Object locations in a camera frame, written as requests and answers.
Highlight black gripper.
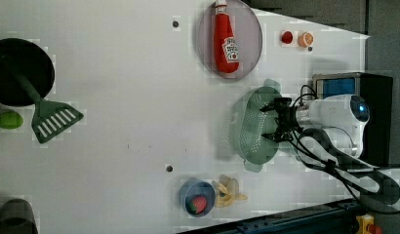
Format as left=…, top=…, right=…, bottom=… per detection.
left=260, top=97, right=300, bottom=142

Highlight green plastic strainer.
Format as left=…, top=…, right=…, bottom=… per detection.
left=229, top=79, right=281, bottom=173

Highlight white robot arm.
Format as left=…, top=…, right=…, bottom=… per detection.
left=260, top=95, right=400, bottom=205

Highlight red toy tomato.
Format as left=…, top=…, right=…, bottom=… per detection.
left=281, top=31, right=294, bottom=44

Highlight red ketchup bottle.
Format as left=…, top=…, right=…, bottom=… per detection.
left=214, top=0, right=239, bottom=73

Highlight orange slice toy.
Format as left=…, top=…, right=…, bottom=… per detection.
left=298, top=32, right=314, bottom=48

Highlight peeled toy banana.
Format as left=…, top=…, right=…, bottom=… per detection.
left=214, top=175, right=248, bottom=208

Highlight round grey plate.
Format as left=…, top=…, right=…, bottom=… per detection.
left=197, top=0, right=262, bottom=79

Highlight silver toaster oven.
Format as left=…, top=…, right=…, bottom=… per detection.
left=312, top=72, right=393, bottom=167

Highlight blue bowl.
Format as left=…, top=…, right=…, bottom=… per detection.
left=180, top=178, right=216, bottom=217

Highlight toy strawberry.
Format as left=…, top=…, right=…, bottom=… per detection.
left=187, top=195, right=208, bottom=215

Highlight yellow red emergency button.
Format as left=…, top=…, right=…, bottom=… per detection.
left=356, top=214, right=382, bottom=234

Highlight green slotted spatula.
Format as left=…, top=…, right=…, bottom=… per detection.
left=16, top=74, right=84, bottom=143

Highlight green lime toy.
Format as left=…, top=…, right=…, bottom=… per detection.
left=0, top=111, right=23, bottom=130

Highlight black round pan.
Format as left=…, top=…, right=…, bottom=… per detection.
left=0, top=38, right=55, bottom=107

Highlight dark grey cup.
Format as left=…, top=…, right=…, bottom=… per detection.
left=0, top=199, right=39, bottom=234

